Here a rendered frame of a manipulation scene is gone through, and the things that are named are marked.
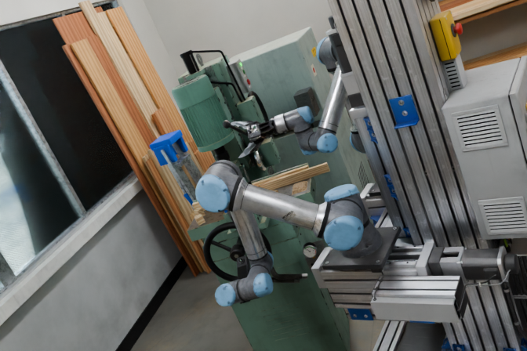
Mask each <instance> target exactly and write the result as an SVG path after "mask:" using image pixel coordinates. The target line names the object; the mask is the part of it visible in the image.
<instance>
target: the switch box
mask: <svg viewBox="0 0 527 351"><path fill-rule="evenodd" d="M240 63H242V62H241V60H240V59H237V60H234V61H231V62H230V63H229V66H230V68H231V70H232V72H233V74H234V76H235V78H236V80H237V82H238V84H239V87H240V89H241V91H242V93H243V94H245V93H247V92H249V90H250V89H251V88H252V86H251V84H250V85H249V84H248V82H247V79H248V77H247V74H246V73H245V74H243V71H242V70H244V71H245V69H244V67H243V65H242V69H241V66H240ZM226 68H227V72H228V74H229V76H230V78H231V81H232V83H233V84H234V86H235V88H236V89H237V91H238V94H239V95H241V93H240V92H239V90H238V86H237V85H236V83H235V81H234V79H233V77H232V75H231V72H230V71H229V69H228V67H227V66H226ZM244 75H245V76H244ZM249 86H250V87H249Z"/></svg>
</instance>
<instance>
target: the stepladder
mask: <svg viewBox="0 0 527 351"><path fill-rule="evenodd" d="M182 135H183V134H182V132H181V131H180V130H177V131H175V132H171V133H167V134H165V135H162V136H160V137H158V138H157V139H156V140H155V141H154V142H153V143H151V144H150V148H151V150H153V151H154V154H155V156H156V158H157V159H158V162H159V164H160V165H161V166H163V165H168V167H169V169H170V171H171V173H172V174H173V176H174V178H175V179H176V181H177V182H178V184H179V186H180V188H181V190H182V191H183V192H184V196H185V197H186V199H187V200H188V201H189V203H190V204H191V207H192V208H193V206H192V204H193V201H195V200H197V198H196V195H195V188H194V186H193V185H192V183H191V181H190V180H189V178H188V177H187V175H186V174H185V172H184V170H183V169H182V168H181V167H182V166H183V165H184V166H185V167H186V169H187V170H188V172H189V174H190V175H191V177H192V179H193V180H194V182H195V184H196V185H198V181H199V180H200V178H201V177H203V175H202V174H201V173H200V171H199V170H198V167H197V166H196V164H195V163H194V162H193V160H192V159H191V154H189V153H188V152H187V151H188V148H187V145H186V143H185V142H184V139H183V137H182ZM177 154H178V156H179V158H178V159H177V157H176V155H177ZM193 209H194V208H193Z"/></svg>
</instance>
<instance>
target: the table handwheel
mask: <svg viewBox="0 0 527 351"><path fill-rule="evenodd" d="M229 229H237V228H236V226H235V224H234V222H229V223H223V224H221V225H219V226H217V227H215V228H214V229H213V230H212V231H211V232H210V233H209V234H208V236H207V238H206V239H205V243H204V247H203V253H204V257H205V261H206V263H207V265H208V266H209V268H210V269H211V270H212V271H213V272H214V273H215V274H216V275H217V276H218V277H221V278H222V279H224V280H227V281H230V282H232V281H234V280H237V279H238V276H233V275H230V274H228V273H225V272H224V271H222V270H221V269H220V268H218V267H217V266H216V264H215V263H214V261H213V260H212V257H211V255H210V245H211V244H213V245H215V246H217V247H219V248H222V249H224V250H226V251H229V252H230V258H231V259H232V260H233V261H235V262H237V258H239V257H242V256H244V255H245V249H244V247H243V244H242V241H241V238H240V237H238V240H237V243H236V245H234V246H233V247H232V248H229V247H228V246H225V245H223V244H220V243H218V242H216V241H213V238H214V237H215V236H216V235H217V234H218V233H220V232H222V231H224V230H229ZM260 233H261V236H262V238H263V242H264V244H265V246H266V249H267V251H269V252H270V253H271V254H272V250H271V245H270V243H269V241H268V239H267V238H266V237H265V235H264V234H263V233H262V232H261V231H260Z"/></svg>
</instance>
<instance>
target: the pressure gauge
mask: <svg viewBox="0 0 527 351"><path fill-rule="evenodd" d="M309 251H311V252H309ZM303 254H304V256H306V257H308V258H313V259H314V258H315V256H316V255H317V246H316V245H315V244H314V243H311V242H308V243H306V244H305V245H304V246H303Z"/></svg>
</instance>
